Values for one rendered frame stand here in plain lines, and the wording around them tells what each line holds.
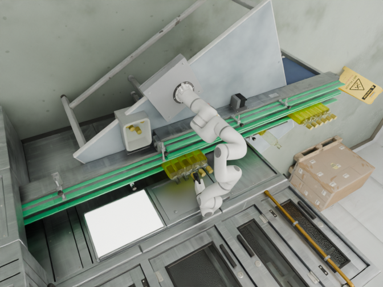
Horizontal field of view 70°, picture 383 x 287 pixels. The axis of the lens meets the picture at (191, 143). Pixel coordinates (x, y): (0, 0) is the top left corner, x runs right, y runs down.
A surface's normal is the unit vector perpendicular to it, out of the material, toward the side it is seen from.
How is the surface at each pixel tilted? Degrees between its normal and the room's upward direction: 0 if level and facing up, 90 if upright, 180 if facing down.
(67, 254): 90
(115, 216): 90
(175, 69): 2
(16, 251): 90
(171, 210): 90
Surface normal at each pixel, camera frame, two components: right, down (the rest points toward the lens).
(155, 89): 0.53, 0.59
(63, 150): 0.03, -0.72
